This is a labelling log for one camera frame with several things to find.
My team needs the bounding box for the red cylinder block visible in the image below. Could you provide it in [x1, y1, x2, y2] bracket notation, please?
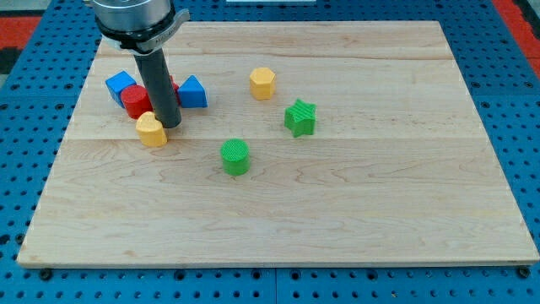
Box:
[121, 84, 153, 119]

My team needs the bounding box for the light wooden board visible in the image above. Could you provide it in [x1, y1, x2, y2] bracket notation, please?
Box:
[18, 21, 539, 269]

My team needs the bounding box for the blue triangular prism block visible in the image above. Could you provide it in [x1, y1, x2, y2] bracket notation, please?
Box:
[177, 75, 208, 108]

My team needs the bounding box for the yellow heart block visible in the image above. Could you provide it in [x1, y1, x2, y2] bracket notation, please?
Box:
[135, 111, 168, 147]

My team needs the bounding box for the red block behind rod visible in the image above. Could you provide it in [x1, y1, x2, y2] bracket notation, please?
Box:
[170, 75, 181, 106]

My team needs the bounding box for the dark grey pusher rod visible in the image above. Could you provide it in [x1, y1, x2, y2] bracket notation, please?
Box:
[134, 49, 181, 128]

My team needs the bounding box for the green star block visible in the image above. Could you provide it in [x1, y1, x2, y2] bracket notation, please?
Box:
[283, 99, 316, 138]

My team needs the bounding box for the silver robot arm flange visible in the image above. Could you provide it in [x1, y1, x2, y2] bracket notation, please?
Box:
[85, 0, 191, 56]

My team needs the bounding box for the yellow hexagon block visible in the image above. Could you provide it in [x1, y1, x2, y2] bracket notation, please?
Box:
[250, 67, 276, 100]

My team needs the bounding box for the green cylinder block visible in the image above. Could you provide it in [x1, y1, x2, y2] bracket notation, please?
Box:
[220, 138, 251, 176]

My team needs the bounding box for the blue cube block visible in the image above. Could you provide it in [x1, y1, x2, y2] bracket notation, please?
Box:
[105, 71, 137, 108]

